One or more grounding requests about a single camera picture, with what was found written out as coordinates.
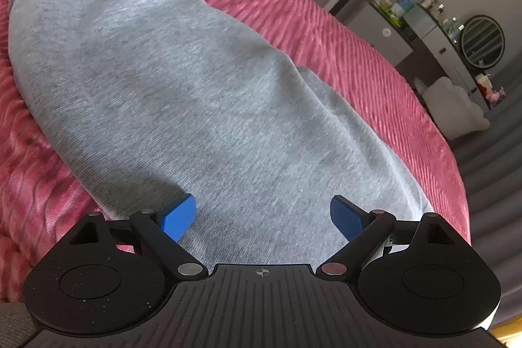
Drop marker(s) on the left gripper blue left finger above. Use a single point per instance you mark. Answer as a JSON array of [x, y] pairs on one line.
[[160, 232]]

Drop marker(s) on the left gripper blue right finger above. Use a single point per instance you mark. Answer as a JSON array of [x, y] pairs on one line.
[[365, 233]]

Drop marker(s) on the grey sweatpants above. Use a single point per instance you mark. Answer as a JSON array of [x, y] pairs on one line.
[[148, 100]]

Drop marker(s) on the pink ribbed bed blanket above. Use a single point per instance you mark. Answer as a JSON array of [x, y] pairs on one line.
[[41, 199]]

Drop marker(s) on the white cloud-shaped chair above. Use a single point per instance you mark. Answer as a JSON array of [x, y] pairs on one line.
[[452, 110]]

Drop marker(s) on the grey vanity desk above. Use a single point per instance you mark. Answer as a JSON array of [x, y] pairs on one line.
[[445, 52]]

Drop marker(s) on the white small cabinet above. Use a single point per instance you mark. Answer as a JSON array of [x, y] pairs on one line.
[[369, 23]]

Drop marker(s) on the round black mirror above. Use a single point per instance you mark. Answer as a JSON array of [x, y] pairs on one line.
[[482, 42]]

